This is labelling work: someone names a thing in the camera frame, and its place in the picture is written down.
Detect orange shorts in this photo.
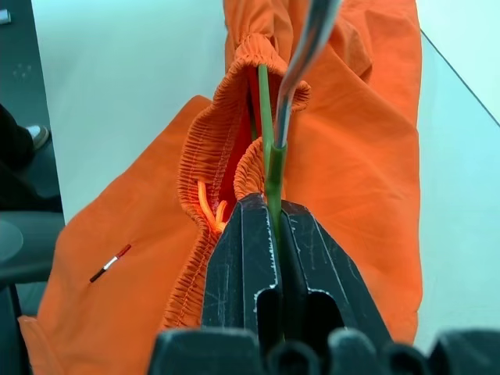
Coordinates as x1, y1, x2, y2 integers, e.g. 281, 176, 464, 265
17, 0, 425, 375

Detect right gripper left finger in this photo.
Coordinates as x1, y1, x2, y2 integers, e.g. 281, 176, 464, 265
200, 193, 284, 341

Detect grey sneaker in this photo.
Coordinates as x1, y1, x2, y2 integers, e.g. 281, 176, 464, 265
26, 124, 51, 152

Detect green hanger with silver hook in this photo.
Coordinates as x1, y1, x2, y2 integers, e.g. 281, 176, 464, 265
255, 0, 345, 345

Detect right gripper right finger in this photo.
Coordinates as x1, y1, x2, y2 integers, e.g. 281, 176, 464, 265
278, 198, 394, 345

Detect dark trouser leg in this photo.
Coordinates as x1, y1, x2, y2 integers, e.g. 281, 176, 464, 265
0, 104, 37, 173

